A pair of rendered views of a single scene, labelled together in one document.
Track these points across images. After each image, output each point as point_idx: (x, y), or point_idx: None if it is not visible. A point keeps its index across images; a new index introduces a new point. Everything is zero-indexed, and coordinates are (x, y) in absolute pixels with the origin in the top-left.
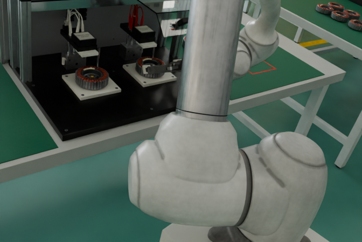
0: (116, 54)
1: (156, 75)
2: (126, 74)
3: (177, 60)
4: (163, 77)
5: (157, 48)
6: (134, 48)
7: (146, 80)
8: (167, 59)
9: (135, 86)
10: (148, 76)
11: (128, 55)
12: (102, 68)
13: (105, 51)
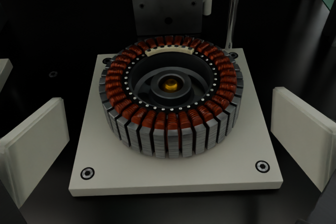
0: (133, 10)
1: (160, 151)
2: (80, 99)
3: (291, 108)
4: (208, 159)
5: (288, 5)
6: None
7: (105, 161)
8: (304, 50)
9: (44, 179)
10: (124, 141)
11: (146, 21)
12: (33, 54)
13: None
